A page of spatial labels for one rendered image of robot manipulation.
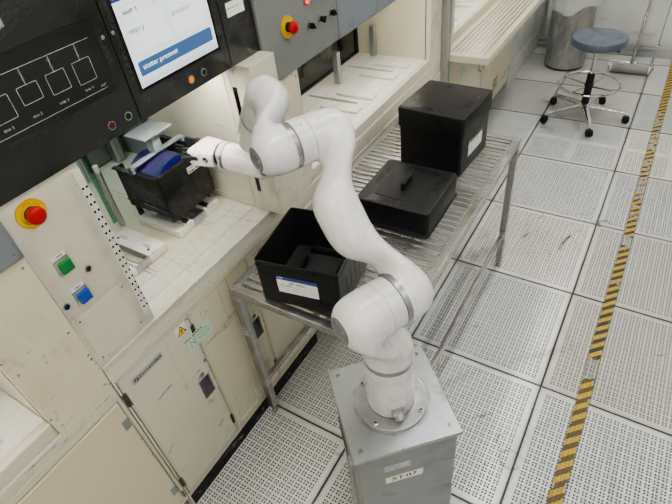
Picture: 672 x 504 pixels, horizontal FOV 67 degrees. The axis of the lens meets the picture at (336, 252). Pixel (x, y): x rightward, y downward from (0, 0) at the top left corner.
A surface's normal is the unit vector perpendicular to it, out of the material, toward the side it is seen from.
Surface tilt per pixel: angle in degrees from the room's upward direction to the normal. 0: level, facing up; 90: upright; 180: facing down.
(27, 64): 90
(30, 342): 90
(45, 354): 90
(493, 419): 0
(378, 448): 0
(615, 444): 0
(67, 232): 90
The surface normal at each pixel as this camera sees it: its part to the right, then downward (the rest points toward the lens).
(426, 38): -0.51, 0.61
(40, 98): 0.85, 0.27
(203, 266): -0.11, -0.75
